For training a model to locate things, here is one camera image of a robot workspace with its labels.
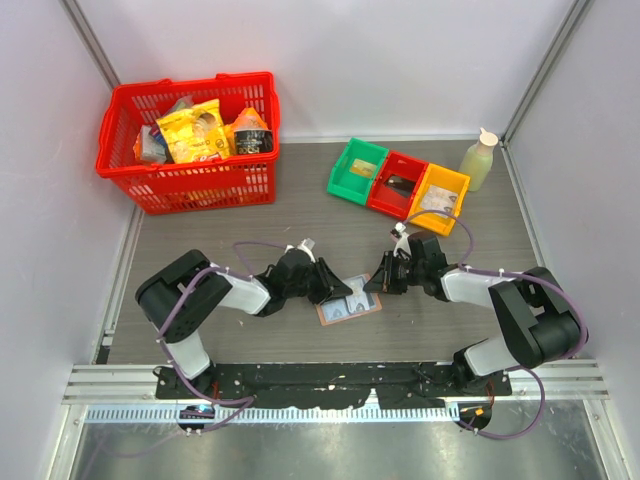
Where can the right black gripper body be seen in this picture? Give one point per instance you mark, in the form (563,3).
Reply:
(404,273)

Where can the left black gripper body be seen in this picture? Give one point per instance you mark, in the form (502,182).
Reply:
(313,285)

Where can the pink leather card holder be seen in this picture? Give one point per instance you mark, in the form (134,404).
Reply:
(335,311)

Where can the white VIP credit card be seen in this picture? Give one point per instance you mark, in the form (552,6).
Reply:
(439,201)

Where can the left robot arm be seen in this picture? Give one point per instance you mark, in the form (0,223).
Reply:
(179,298)

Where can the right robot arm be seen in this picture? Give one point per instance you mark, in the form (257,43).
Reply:
(537,324)

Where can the black credit card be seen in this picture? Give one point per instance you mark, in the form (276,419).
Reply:
(400,185)

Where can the gold credit card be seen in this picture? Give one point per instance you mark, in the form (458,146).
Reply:
(363,168)

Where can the red plastic bin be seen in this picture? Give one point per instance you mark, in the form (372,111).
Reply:
(386,201)

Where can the yellow plastic bin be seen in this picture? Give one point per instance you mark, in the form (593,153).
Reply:
(448,179)

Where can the green plastic bin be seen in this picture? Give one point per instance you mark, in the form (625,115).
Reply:
(347,185)

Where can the green lotion bottle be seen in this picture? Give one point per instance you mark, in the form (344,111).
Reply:
(478,159)

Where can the black round can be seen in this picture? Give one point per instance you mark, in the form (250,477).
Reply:
(253,141)

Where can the orange snack packet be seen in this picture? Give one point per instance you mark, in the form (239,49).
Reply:
(248,119)

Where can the yellow chips bag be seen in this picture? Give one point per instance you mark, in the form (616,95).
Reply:
(195,134)

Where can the red plastic shopping basket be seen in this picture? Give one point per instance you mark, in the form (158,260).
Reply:
(172,188)

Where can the grey small box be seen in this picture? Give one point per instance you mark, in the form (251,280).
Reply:
(147,149)

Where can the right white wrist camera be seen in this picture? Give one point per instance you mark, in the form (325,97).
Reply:
(400,237)

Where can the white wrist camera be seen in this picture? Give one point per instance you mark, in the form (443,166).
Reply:
(306,245)
(400,237)

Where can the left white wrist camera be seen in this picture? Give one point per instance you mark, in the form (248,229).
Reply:
(306,245)

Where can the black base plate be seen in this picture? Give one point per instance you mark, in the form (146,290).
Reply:
(329,386)

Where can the white cable duct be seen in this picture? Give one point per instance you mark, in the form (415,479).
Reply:
(174,413)

